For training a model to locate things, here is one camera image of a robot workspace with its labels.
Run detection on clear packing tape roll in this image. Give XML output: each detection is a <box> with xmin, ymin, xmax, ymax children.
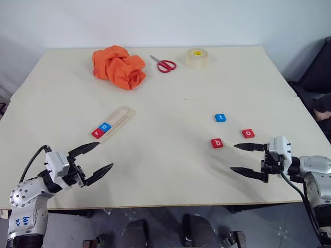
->
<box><xmin>186</xmin><ymin>48</ymin><xmax>209</xmax><ymax>69</ymax></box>

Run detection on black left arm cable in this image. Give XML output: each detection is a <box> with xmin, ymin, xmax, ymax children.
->
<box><xmin>19</xmin><ymin>145</ymin><xmax>51</xmax><ymax>183</ymax></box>

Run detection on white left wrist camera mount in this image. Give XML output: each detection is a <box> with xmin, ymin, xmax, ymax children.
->
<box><xmin>44</xmin><ymin>151</ymin><xmax>70</xmax><ymax>183</ymax></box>

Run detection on wooden letter tile holder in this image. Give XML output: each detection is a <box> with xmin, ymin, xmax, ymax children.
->
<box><xmin>91</xmin><ymin>106</ymin><xmax>137</xmax><ymax>144</ymax></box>

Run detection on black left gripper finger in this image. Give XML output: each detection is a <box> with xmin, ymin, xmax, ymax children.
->
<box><xmin>68</xmin><ymin>142</ymin><xmax>100</xmax><ymax>158</ymax></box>
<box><xmin>83</xmin><ymin>163</ymin><xmax>115</xmax><ymax>188</ymax></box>

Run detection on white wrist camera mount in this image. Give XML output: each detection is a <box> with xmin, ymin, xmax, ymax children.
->
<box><xmin>44</xmin><ymin>151</ymin><xmax>70</xmax><ymax>183</ymax></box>
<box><xmin>267</xmin><ymin>135</ymin><xmax>293</xmax><ymax>171</ymax></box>

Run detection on red-handled scissors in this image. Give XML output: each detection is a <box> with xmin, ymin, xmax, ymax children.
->
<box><xmin>149</xmin><ymin>54</ymin><xmax>177</xmax><ymax>74</ymax></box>

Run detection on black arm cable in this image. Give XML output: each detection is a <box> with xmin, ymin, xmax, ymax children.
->
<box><xmin>19</xmin><ymin>145</ymin><xmax>51</xmax><ymax>183</ymax></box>
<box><xmin>279</xmin><ymin>172</ymin><xmax>326</xmax><ymax>245</ymax></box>

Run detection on crumpled orange cloth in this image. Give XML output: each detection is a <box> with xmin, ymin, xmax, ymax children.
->
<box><xmin>92</xmin><ymin>45</ymin><xmax>147</xmax><ymax>91</ymax></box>

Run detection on black table frame bar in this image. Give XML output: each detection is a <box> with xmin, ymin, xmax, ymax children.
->
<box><xmin>224</xmin><ymin>203</ymin><xmax>274</xmax><ymax>214</ymax></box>
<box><xmin>49</xmin><ymin>209</ymin><xmax>94</xmax><ymax>219</ymax></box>

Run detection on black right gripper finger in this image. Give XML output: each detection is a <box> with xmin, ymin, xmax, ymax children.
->
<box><xmin>233</xmin><ymin>142</ymin><xmax>267</xmax><ymax>152</ymax></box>
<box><xmin>230</xmin><ymin>166</ymin><xmax>270</xmax><ymax>184</ymax></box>

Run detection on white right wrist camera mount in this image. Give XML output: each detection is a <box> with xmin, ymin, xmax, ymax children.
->
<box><xmin>267</xmin><ymin>135</ymin><xmax>293</xmax><ymax>171</ymax></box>

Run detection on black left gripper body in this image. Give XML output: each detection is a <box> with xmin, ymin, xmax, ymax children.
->
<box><xmin>62</xmin><ymin>154</ymin><xmax>87</xmax><ymax>191</ymax></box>

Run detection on brown and black foot bracket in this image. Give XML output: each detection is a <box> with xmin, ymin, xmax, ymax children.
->
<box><xmin>219</xmin><ymin>230</ymin><xmax>247</xmax><ymax>248</ymax></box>
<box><xmin>82</xmin><ymin>233</ymin><xmax>116</xmax><ymax>248</ymax></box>

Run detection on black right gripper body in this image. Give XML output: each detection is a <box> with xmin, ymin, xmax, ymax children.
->
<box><xmin>260</xmin><ymin>149</ymin><xmax>285</xmax><ymax>179</ymax></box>

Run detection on red letter tile b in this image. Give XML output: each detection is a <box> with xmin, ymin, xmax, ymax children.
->
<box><xmin>210</xmin><ymin>138</ymin><xmax>225</xmax><ymax>150</ymax></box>

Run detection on dark rounded shape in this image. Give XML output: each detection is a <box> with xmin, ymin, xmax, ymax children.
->
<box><xmin>119</xmin><ymin>219</ymin><xmax>150</xmax><ymax>248</ymax></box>
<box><xmin>182</xmin><ymin>213</ymin><xmax>217</xmax><ymax>248</ymax></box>

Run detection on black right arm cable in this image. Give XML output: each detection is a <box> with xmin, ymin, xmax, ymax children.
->
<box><xmin>279</xmin><ymin>172</ymin><xmax>326</xmax><ymax>245</ymax></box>

